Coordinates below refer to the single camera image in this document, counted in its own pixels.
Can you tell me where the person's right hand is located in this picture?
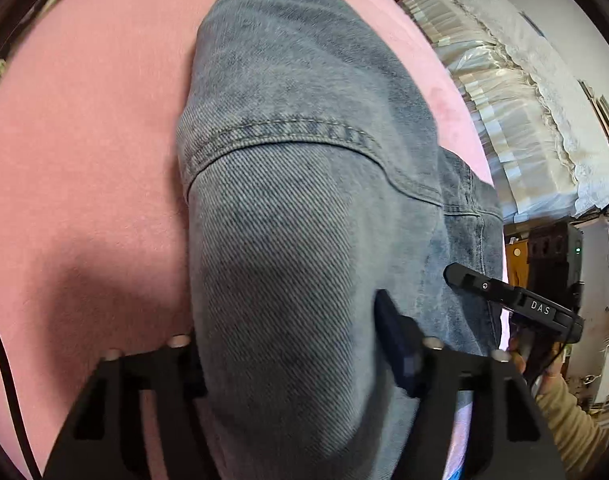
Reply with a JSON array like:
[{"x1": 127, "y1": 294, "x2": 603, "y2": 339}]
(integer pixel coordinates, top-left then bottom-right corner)
[{"x1": 507, "y1": 332, "x2": 564, "y2": 396}]

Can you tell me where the pink bed blanket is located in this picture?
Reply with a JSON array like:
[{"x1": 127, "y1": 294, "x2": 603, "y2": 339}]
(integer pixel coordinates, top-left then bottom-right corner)
[{"x1": 0, "y1": 0, "x2": 492, "y2": 460}]

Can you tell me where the blue denim jacket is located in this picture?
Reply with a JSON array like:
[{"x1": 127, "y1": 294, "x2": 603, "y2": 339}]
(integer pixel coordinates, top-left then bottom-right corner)
[{"x1": 176, "y1": 0, "x2": 503, "y2": 479}]

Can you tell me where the beige sleeved right forearm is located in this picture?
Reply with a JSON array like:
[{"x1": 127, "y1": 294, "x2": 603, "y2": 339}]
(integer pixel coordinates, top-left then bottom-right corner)
[{"x1": 536, "y1": 375, "x2": 609, "y2": 479}]

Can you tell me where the white lace covered furniture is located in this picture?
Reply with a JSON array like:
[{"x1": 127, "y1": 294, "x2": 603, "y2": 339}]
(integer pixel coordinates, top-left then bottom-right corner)
[{"x1": 400, "y1": 0, "x2": 609, "y2": 224}]

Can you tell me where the black cable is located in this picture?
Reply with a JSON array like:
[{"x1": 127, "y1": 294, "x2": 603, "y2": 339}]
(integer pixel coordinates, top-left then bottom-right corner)
[{"x1": 0, "y1": 303, "x2": 43, "y2": 480}]

